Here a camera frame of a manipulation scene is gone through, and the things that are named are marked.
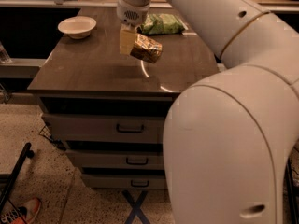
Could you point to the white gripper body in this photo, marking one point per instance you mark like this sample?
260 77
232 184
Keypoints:
131 15

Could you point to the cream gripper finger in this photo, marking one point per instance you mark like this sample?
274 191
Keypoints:
127 40

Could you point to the orange soda can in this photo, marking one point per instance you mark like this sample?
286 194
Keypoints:
146 49

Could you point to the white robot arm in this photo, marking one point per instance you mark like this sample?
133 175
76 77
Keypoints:
227 137

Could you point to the green snack bag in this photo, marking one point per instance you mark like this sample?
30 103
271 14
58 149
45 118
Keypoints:
161 24

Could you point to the white bowl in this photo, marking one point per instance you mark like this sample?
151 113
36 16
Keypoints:
77 27

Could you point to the grey drawer cabinet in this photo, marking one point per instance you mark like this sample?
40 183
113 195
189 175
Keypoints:
91 77

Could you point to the top grey drawer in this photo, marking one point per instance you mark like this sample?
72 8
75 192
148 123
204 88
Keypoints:
105 128

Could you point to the grey drawer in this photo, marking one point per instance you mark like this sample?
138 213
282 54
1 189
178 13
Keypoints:
116 159
124 181
105 128

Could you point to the middle grey drawer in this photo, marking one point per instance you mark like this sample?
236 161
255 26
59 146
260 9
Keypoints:
116 159

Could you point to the bottom grey drawer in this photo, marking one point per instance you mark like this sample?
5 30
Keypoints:
124 181

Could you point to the black stand leg left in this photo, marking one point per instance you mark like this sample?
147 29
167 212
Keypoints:
7 181

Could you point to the black stand leg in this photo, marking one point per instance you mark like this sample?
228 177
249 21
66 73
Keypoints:
7 181
291 194

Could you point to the orange sneaker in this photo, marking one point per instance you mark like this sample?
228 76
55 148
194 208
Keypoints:
24 214

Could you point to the black stand leg right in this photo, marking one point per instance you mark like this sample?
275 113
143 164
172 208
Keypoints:
291 194

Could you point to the black wire basket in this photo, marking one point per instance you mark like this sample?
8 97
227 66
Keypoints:
45 132

